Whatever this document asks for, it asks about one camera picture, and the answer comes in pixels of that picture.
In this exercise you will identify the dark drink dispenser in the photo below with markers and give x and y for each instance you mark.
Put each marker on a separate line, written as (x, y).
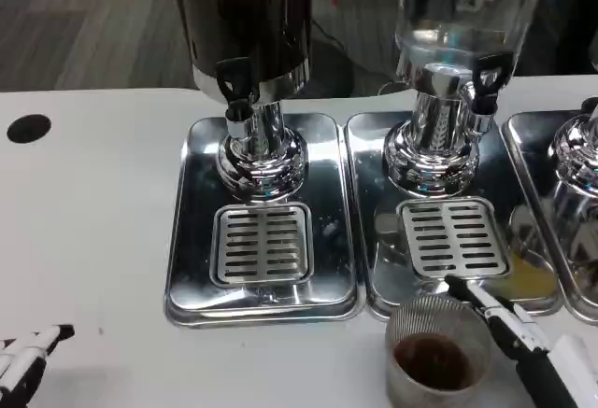
(243, 16)

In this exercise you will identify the steel drip tray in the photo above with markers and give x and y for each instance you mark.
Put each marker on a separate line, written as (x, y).
(327, 184)
(374, 184)
(528, 146)

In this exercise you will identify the black dispenser tap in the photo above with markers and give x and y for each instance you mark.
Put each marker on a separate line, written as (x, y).
(231, 76)
(488, 72)

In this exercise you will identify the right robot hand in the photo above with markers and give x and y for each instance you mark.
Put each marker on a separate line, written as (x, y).
(537, 361)

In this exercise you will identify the clear ribbed glass cup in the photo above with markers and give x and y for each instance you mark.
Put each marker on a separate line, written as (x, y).
(434, 361)

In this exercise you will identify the slotted steel drip grid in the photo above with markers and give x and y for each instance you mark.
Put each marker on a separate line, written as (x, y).
(264, 244)
(446, 240)

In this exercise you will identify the chrome dispenser base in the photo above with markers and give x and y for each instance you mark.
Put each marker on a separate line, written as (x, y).
(577, 151)

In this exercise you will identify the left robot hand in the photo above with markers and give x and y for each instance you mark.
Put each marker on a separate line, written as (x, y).
(23, 361)

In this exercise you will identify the clear drink dispenser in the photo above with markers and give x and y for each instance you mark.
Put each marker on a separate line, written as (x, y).
(448, 16)

